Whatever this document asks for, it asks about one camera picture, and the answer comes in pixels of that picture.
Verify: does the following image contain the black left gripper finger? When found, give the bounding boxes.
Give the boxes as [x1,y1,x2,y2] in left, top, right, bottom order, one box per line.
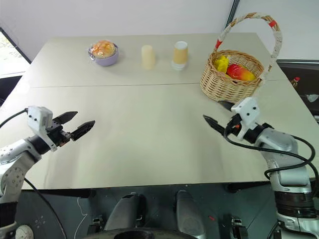
[55,111,79,125]
[70,120,96,142]

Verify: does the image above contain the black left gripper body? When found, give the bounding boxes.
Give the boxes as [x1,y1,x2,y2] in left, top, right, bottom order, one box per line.
[46,119,73,148]

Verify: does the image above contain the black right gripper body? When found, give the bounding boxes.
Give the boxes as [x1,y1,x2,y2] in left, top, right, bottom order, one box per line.
[223,114,242,139]

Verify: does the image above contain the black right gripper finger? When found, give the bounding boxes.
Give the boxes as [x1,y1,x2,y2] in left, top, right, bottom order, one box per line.
[217,101,235,112]
[202,114,229,136]

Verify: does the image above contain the red and yellow mango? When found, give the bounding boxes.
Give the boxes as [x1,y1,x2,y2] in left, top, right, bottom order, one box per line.
[226,64,256,82]

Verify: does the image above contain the yellow fruit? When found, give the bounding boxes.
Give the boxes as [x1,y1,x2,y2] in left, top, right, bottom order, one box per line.
[214,55,230,74]

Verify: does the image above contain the dark low cabinet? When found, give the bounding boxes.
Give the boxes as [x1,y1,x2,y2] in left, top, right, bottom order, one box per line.
[0,74,23,107]

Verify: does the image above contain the brown paper cup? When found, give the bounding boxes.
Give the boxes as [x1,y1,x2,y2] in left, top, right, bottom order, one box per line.
[170,41,188,71]

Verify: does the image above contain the purple bowl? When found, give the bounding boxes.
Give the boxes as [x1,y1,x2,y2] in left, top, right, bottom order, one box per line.
[89,43,119,67]

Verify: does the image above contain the orange fruit in plastic wrap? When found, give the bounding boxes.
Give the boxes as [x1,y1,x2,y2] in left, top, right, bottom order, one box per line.
[90,40,117,59]

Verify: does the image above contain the dark side table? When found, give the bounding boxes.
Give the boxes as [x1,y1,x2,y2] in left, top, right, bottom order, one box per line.
[276,59,319,121]

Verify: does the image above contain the black round floor disc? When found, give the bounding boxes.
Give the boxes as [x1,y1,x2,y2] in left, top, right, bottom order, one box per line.
[14,193,67,239]

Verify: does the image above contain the cream plastic cup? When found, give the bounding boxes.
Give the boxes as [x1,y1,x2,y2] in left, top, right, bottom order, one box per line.
[141,44,157,70]

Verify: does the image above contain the dark rounded robot leg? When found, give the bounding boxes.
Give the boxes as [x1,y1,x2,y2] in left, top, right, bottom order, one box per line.
[103,193,147,231]

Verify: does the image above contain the black table clamp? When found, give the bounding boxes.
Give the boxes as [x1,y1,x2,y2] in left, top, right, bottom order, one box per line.
[230,216,246,239]
[90,216,104,234]

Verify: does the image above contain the round black base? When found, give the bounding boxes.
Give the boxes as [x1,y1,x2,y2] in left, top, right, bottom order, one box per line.
[87,226,207,239]

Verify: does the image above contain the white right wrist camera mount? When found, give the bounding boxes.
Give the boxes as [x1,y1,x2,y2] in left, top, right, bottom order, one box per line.
[231,97,260,139]

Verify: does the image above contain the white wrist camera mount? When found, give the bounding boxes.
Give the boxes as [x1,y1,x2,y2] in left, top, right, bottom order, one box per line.
[231,97,260,139]
[26,106,57,152]

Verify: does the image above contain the wicker basket with handle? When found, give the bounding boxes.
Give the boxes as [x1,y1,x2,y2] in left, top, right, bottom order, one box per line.
[200,12,283,104]

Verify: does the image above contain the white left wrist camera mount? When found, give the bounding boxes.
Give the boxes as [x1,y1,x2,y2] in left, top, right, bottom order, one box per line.
[26,106,57,152]

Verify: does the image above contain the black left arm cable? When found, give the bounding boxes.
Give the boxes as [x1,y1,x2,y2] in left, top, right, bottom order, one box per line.
[0,109,28,129]

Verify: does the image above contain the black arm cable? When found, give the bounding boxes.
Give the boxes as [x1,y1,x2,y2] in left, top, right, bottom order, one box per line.
[223,124,319,185]
[0,109,28,129]

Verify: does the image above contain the thin black cable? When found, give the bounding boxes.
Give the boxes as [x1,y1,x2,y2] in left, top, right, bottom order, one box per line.
[23,177,68,239]

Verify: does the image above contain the thin white cable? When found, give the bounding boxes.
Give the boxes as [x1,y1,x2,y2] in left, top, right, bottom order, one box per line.
[76,196,87,238]

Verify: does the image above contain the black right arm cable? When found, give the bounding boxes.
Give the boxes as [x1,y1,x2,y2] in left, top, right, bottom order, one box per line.
[223,124,319,185]

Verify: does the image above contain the black window frame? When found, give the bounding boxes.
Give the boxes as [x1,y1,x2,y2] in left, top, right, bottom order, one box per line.
[0,25,32,66]

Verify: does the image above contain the black vertical rail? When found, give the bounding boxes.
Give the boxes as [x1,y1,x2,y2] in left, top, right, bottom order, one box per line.
[227,0,240,26]

